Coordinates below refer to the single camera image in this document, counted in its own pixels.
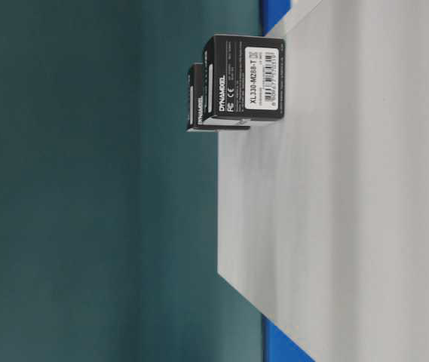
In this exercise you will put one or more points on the white base board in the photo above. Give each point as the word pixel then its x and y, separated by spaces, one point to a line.
pixel 323 216

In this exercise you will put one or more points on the black white box being moved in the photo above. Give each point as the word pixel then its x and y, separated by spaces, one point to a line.
pixel 244 81

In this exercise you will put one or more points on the black white box on base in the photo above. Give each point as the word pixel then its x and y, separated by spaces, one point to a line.
pixel 195 104

